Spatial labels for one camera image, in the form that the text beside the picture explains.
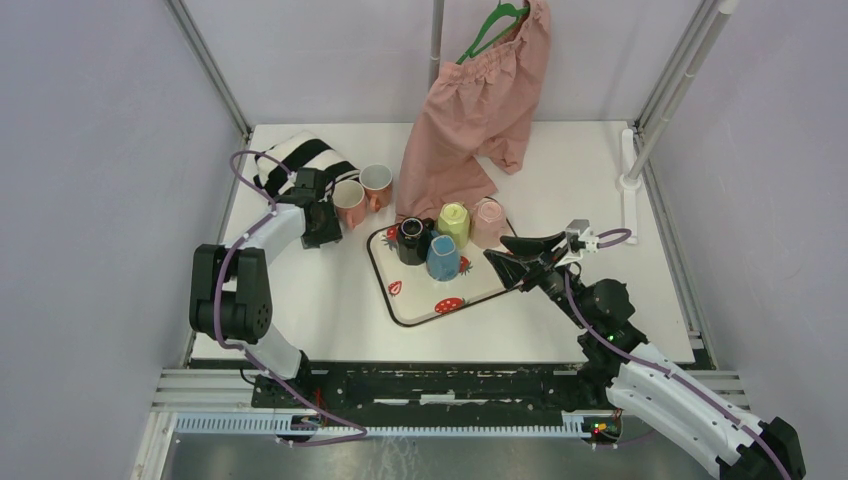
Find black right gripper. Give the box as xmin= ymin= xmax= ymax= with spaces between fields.
xmin=483 ymin=231 xmax=592 ymax=329

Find plain pink tall mug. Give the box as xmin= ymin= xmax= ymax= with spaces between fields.
xmin=332 ymin=180 xmax=367 ymax=230

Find pale pink faceted mug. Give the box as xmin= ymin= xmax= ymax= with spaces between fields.
xmin=470 ymin=198 xmax=509 ymax=249

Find floral salmon mug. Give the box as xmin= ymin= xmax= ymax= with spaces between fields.
xmin=359 ymin=164 xmax=393 ymax=213

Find bright blue mug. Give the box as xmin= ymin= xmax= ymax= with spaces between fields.
xmin=426 ymin=235 xmax=461 ymax=282

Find black faceted mug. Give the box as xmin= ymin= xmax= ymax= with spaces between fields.
xmin=396 ymin=217 xmax=435 ymax=266

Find strawberry print tray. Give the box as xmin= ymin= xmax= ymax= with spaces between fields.
xmin=367 ymin=225 xmax=507 ymax=327

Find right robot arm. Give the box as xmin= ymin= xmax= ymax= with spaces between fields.
xmin=484 ymin=227 xmax=806 ymax=479

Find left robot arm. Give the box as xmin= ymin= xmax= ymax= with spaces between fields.
xmin=188 ymin=168 xmax=343 ymax=408

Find green faceted mug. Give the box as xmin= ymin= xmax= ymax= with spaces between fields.
xmin=436 ymin=202 xmax=471 ymax=249

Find black white striped towel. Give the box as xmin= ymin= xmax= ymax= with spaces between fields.
xmin=253 ymin=131 xmax=360 ymax=197

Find pink shorts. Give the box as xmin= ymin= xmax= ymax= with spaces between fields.
xmin=395 ymin=1 xmax=552 ymax=219

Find green clothes hanger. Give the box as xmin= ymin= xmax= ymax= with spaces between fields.
xmin=456 ymin=1 xmax=531 ymax=65

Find centre metal pole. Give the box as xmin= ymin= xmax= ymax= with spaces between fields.
xmin=429 ymin=0 xmax=445 ymax=82

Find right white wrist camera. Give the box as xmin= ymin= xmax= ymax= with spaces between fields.
xmin=564 ymin=219 xmax=599 ymax=261

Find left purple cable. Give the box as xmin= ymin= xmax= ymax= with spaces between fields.
xmin=211 ymin=150 xmax=369 ymax=448

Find purple cable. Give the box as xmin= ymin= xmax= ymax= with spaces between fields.
xmin=211 ymin=150 xmax=369 ymax=448
xmin=563 ymin=228 xmax=796 ymax=480

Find white cable duct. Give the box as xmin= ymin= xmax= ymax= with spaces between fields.
xmin=173 ymin=413 xmax=604 ymax=441

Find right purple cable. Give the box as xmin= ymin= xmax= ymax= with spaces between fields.
xmin=563 ymin=228 xmax=796 ymax=480

